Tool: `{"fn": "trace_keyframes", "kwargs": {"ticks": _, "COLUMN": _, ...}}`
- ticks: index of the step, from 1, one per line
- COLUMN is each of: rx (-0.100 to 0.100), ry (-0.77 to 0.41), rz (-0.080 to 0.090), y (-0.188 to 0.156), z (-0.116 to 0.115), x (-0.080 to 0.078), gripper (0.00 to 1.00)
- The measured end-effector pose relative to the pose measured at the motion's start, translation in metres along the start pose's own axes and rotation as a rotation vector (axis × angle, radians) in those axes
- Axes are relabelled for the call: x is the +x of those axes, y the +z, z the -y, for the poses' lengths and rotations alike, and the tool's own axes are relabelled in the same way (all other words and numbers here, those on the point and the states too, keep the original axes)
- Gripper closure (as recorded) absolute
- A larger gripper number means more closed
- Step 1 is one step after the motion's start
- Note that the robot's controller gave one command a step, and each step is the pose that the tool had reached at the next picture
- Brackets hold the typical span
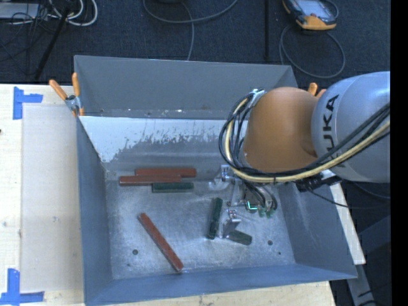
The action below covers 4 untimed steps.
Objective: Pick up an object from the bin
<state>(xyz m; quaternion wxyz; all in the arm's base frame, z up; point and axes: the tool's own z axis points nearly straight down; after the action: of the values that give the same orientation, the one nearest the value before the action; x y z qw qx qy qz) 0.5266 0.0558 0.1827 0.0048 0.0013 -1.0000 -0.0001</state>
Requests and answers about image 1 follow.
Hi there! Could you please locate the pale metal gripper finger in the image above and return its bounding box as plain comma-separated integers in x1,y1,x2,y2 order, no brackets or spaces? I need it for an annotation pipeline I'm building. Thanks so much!
222,208,242,239

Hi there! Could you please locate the dark green flat block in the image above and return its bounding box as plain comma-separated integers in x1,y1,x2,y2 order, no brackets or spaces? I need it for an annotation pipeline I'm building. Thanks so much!
206,197,224,240
227,229,253,246
151,182,195,194

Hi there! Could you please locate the grey metal bin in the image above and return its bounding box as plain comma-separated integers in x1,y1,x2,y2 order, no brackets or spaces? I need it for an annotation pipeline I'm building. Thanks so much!
73,55,358,306

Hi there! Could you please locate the red-brown flat block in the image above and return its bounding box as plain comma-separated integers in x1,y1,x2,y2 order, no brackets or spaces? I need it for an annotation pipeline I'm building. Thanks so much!
119,175,182,187
135,167,198,179
136,212,185,273

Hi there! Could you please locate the black cylinder on white bracket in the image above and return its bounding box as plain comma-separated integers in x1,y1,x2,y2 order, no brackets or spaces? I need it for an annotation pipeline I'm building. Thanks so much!
295,170,344,193

